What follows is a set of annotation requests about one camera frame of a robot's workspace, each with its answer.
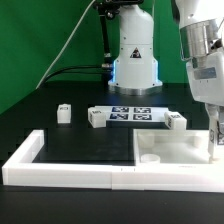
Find AprilTag marker sheet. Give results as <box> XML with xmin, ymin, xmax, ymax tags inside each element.
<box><xmin>96</xmin><ymin>106</ymin><xmax>168</xmax><ymax>122</ymax></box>

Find white U-shaped fence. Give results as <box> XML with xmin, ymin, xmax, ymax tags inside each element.
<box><xmin>2</xmin><ymin>130</ymin><xmax>224</xmax><ymax>193</ymax></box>

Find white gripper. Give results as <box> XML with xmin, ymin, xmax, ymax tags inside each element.
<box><xmin>186</xmin><ymin>50</ymin><xmax>224</xmax><ymax>132</ymax></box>

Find white cable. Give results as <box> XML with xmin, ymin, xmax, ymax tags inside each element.
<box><xmin>35</xmin><ymin>0</ymin><xmax>98</xmax><ymax>90</ymax></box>

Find white square tabletop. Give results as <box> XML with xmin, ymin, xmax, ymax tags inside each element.
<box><xmin>133</xmin><ymin>129</ymin><xmax>217</xmax><ymax>167</ymax></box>

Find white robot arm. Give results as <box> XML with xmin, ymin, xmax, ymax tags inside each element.
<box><xmin>109</xmin><ymin>0</ymin><xmax>224</xmax><ymax>133</ymax></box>

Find black cable bundle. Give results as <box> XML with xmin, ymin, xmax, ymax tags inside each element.
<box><xmin>43</xmin><ymin>0</ymin><xmax>116</xmax><ymax>84</ymax></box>

